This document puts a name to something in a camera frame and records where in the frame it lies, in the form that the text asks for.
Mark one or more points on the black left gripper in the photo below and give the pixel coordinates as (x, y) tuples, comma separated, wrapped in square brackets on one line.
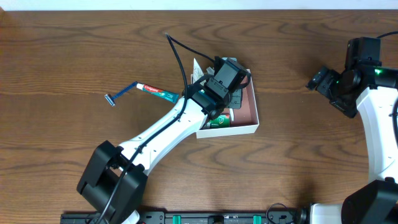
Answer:
[(236, 98)]

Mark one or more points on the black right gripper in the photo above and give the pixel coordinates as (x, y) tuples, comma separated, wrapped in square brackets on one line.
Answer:
[(321, 79)]

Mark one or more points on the cream box with pink inside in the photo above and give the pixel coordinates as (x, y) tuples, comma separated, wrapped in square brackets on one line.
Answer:
[(246, 120)]

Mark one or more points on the green Dettol soap box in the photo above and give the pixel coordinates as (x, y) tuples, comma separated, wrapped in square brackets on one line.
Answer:
[(222, 121)]

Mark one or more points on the white Pantene tube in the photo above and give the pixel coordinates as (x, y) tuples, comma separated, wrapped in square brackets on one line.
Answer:
[(197, 71)]

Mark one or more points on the Colgate toothpaste tube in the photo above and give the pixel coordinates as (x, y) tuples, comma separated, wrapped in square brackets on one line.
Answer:
[(166, 95)]

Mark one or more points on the blue disposable razor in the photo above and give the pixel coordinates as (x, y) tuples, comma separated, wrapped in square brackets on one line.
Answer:
[(111, 99)]

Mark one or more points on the green white toothbrush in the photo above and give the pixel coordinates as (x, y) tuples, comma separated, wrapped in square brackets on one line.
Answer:
[(231, 114)]

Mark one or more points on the clear blue soap pump bottle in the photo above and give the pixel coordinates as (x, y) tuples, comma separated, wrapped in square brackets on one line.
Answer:
[(210, 71)]

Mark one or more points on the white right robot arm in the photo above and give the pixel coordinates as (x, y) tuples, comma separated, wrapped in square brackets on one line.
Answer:
[(371, 92)]

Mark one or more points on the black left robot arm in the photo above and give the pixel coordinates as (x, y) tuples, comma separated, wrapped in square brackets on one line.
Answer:
[(115, 177)]

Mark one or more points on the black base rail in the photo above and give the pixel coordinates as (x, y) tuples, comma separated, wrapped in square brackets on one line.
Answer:
[(276, 213)]

